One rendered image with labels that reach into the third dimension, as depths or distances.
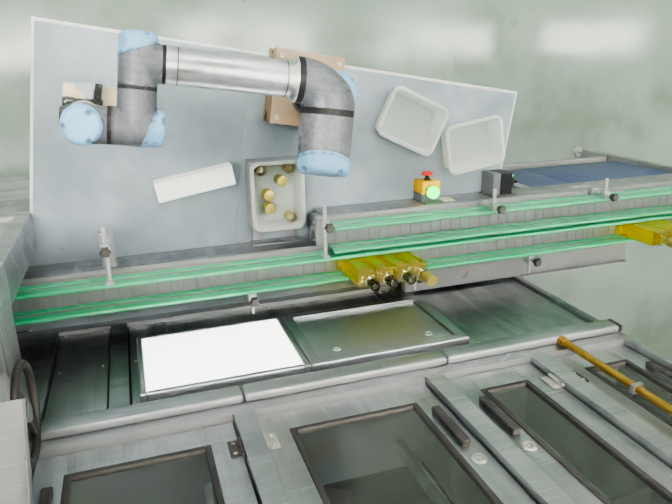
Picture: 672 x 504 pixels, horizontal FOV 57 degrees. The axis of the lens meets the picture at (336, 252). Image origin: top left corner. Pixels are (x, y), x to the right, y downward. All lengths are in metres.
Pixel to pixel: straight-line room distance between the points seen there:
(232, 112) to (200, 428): 0.98
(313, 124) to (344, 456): 0.71
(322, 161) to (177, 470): 0.71
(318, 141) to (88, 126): 0.45
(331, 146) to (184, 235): 0.85
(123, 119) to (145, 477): 0.72
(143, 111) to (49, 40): 0.73
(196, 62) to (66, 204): 0.86
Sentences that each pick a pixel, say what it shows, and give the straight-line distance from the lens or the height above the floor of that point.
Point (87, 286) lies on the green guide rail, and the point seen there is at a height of 0.95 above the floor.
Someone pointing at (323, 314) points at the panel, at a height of 1.01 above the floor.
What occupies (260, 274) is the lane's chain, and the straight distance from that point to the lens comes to 1.98.
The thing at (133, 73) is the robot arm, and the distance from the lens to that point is 1.28.
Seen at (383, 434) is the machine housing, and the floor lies 1.60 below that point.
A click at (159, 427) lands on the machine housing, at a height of 1.43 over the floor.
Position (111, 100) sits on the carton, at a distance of 1.58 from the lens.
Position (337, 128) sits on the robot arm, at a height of 1.47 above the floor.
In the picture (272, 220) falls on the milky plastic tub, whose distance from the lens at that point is 2.04.
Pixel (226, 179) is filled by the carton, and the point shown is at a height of 0.81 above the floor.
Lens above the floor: 2.71
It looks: 65 degrees down
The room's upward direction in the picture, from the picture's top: 132 degrees clockwise
